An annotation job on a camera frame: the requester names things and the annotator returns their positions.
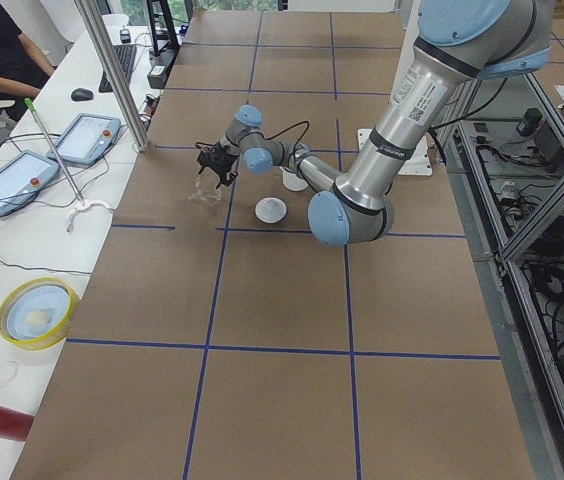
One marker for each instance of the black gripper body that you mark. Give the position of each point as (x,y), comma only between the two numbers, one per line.
(221,156)

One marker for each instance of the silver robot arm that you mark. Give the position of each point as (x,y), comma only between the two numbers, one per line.
(458,41)

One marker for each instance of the white enamel mug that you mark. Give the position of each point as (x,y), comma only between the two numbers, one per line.
(291,181)

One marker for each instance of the black power adapter box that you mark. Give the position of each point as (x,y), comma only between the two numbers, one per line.
(160,70)

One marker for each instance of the far teach pendant tablet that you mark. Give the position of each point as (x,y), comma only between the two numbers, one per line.
(87,139)

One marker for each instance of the teach pendant tablet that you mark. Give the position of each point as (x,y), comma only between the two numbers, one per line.
(87,139)
(22,179)

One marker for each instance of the white curved hook piece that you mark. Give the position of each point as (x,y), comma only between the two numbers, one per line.
(87,209)

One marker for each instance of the black computer mouse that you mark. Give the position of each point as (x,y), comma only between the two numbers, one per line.
(81,95)

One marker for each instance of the metal rod green tip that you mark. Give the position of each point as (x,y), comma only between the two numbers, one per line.
(30,106)

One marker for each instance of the near teach pendant tablet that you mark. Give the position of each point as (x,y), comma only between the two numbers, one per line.
(22,179)

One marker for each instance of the light blue plate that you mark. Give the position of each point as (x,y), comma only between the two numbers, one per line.
(37,312)

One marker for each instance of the yellow tape roll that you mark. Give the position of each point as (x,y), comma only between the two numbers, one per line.
(56,334)

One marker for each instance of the aluminium frame post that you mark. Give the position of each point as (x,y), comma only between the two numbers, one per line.
(97,30)

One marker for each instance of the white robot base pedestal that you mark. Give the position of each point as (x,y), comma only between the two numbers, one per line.
(418,165)

